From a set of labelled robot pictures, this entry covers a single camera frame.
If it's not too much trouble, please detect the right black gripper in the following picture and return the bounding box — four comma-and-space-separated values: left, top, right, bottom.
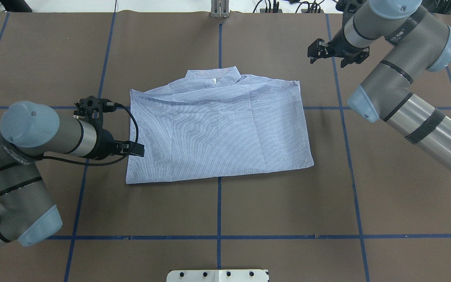
307, 30, 370, 68

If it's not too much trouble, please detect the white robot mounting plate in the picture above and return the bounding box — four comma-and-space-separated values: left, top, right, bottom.
166, 269, 270, 282

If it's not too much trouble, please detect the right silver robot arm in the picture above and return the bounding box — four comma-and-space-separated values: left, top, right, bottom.
307, 0, 451, 171

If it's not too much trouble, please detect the grey aluminium frame post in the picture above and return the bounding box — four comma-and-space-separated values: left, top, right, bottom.
211, 0, 230, 18

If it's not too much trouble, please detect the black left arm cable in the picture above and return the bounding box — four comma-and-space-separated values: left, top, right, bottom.
0, 103, 140, 184

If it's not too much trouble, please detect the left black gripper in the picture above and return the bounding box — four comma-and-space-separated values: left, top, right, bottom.
92, 129, 145, 160

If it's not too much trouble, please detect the black cable bundle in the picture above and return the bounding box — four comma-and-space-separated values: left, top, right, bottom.
253, 0, 346, 14

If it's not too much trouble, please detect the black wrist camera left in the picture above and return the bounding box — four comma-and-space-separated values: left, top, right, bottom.
73, 95, 118, 130

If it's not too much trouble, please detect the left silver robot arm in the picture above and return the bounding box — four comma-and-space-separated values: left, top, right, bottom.
0, 96, 144, 247

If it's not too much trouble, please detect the light blue striped shirt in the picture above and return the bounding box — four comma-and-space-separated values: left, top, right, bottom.
126, 67, 314, 184

